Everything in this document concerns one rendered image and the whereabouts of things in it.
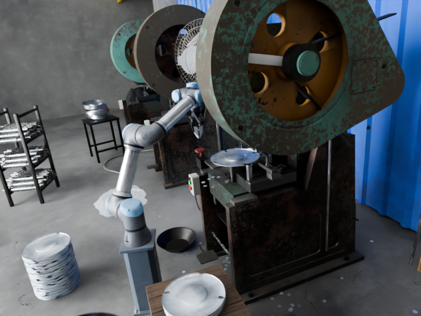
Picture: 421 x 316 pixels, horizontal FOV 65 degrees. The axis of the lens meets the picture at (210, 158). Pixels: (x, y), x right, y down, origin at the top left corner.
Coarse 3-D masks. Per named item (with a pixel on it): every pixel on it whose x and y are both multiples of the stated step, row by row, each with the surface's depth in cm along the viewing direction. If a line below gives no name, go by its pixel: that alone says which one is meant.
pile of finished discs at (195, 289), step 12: (180, 276) 164; (192, 276) 164; (204, 276) 163; (168, 288) 157; (180, 288) 157; (192, 288) 155; (204, 288) 154; (216, 288) 154; (168, 300) 150; (180, 300) 149; (192, 300) 148; (204, 300) 148; (216, 300) 148; (168, 312) 144; (180, 312) 143; (192, 312) 142; (204, 312) 142; (216, 312) 142
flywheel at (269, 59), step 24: (312, 0) 143; (264, 24) 138; (288, 24) 142; (312, 24) 146; (336, 24) 151; (264, 48) 141; (288, 48) 140; (312, 48) 137; (336, 48) 154; (264, 72) 145; (288, 72) 139; (312, 72) 138; (336, 72) 158; (264, 96) 148; (288, 96) 153; (312, 96) 157; (288, 120) 157
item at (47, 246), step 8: (40, 240) 222; (48, 240) 220; (56, 240) 220; (64, 240) 219; (24, 248) 214; (32, 248) 213; (40, 248) 211; (48, 248) 211; (56, 248) 211; (64, 248) 209; (24, 256) 206; (32, 256) 205; (40, 256) 204; (48, 256) 202
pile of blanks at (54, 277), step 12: (60, 252) 207; (72, 252) 218; (24, 264) 210; (36, 264) 203; (48, 264) 205; (60, 264) 208; (72, 264) 217; (36, 276) 205; (48, 276) 207; (60, 276) 210; (72, 276) 217; (36, 288) 210; (48, 288) 209; (60, 288) 212; (72, 288) 218
